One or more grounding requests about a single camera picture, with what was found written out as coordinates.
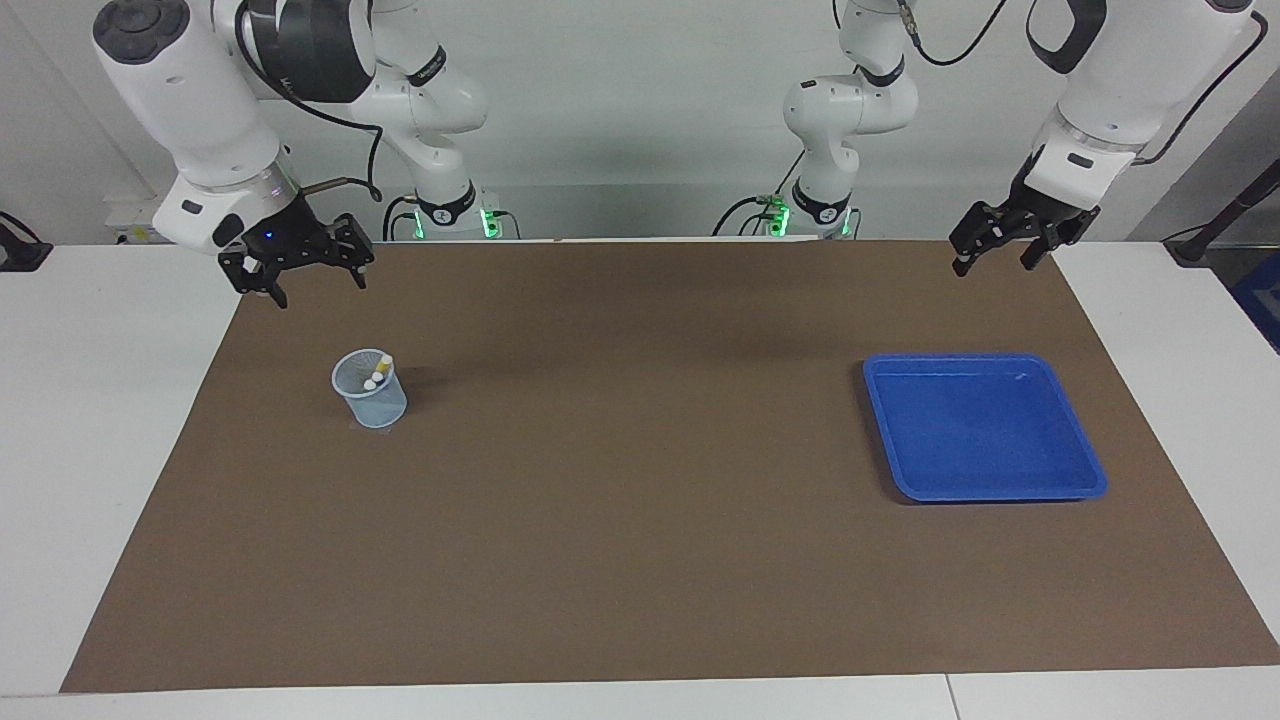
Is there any light blue mesh pen cup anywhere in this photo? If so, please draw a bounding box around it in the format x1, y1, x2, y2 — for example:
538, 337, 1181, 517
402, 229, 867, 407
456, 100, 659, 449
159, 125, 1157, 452
331, 348, 409, 430

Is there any blue plastic tray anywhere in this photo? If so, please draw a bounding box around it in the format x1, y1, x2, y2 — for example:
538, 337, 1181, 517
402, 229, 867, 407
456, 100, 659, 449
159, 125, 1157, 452
862, 352, 1109, 503

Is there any blue crate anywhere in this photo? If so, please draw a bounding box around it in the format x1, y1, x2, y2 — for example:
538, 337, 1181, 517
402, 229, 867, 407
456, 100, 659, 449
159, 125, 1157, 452
1232, 250, 1280, 353

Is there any brown table mat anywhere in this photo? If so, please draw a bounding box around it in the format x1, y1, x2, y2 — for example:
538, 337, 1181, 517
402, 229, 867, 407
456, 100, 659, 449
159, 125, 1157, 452
60, 240, 1280, 694

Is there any black table clamp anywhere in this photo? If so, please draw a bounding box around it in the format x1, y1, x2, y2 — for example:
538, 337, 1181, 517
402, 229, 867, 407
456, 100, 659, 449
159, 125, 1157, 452
0, 210, 53, 273

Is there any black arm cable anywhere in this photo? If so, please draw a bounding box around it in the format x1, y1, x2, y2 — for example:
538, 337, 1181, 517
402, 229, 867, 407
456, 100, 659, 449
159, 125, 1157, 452
235, 0, 386, 203
895, 0, 1263, 167

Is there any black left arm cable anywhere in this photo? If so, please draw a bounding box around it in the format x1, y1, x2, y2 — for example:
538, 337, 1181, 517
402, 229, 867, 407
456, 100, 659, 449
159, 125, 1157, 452
895, 0, 1263, 167

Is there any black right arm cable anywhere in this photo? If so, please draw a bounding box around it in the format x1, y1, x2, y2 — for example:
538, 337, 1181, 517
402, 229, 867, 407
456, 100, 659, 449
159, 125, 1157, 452
235, 0, 386, 203

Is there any black stand with pole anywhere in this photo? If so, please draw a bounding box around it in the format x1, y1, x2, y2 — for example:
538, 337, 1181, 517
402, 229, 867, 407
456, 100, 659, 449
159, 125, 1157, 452
1163, 158, 1280, 267

